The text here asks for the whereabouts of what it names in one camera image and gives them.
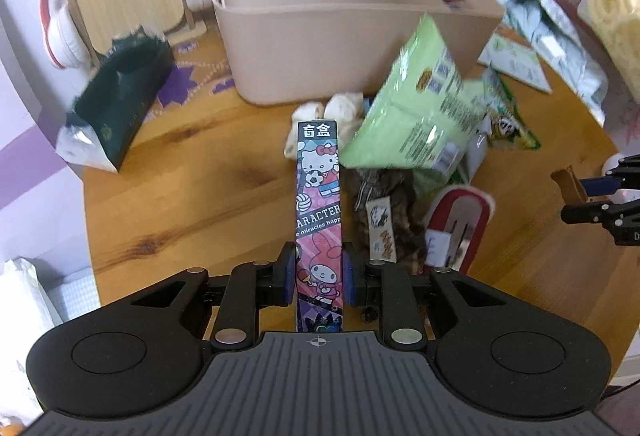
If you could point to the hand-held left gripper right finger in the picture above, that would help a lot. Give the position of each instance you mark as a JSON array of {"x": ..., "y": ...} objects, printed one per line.
[{"x": 351, "y": 282}]

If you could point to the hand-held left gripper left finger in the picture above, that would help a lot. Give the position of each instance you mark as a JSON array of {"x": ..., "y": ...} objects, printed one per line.
[{"x": 287, "y": 277}]

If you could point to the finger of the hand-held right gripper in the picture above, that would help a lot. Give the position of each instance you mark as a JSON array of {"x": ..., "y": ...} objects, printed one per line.
[
  {"x": 585, "y": 213},
  {"x": 597, "y": 186}
]

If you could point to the small brown item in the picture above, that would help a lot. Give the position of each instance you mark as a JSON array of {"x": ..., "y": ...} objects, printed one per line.
[{"x": 567, "y": 186}]

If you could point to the cartoon print long box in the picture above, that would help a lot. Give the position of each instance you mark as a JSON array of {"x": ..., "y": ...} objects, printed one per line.
[{"x": 320, "y": 196}]

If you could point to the beige storage bin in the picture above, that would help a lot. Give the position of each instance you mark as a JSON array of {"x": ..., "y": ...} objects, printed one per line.
[{"x": 320, "y": 41}]

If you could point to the wooden desktop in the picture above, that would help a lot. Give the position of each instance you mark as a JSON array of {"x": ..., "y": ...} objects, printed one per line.
[{"x": 200, "y": 161}]

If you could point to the dark brown snack packet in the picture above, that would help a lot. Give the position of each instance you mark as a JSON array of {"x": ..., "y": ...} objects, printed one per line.
[{"x": 387, "y": 206}]

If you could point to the green yellow cartoon snack bag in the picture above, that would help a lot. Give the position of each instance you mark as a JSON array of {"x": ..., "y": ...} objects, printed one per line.
[{"x": 510, "y": 126}]

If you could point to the red and white packet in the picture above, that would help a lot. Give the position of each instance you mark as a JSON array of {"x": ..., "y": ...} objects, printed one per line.
[{"x": 457, "y": 226}]

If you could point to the clear white packet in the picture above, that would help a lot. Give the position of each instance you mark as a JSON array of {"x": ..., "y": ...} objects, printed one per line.
[{"x": 472, "y": 156}]

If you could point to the flat pale green packet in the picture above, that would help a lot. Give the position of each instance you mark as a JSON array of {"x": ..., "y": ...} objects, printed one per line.
[{"x": 517, "y": 64}]

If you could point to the pale green plastic bag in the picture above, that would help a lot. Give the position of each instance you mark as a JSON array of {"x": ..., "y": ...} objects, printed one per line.
[{"x": 555, "y": 36}]

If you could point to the rolled yellow towel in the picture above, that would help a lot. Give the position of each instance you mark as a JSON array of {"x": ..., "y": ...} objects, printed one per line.
[{"x": 615, "y": 16}]

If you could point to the light green snack bag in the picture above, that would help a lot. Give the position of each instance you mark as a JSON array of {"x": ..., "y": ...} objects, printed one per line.
[{"x": 415, "y": 116}]

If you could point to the dark green foil bag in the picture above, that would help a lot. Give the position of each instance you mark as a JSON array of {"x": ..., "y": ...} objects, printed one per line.
[{"x": 125, "y": 101}]

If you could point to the white plastic bag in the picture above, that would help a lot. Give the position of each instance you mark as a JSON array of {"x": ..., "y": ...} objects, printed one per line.
[{"x": 25, "y": 316}]

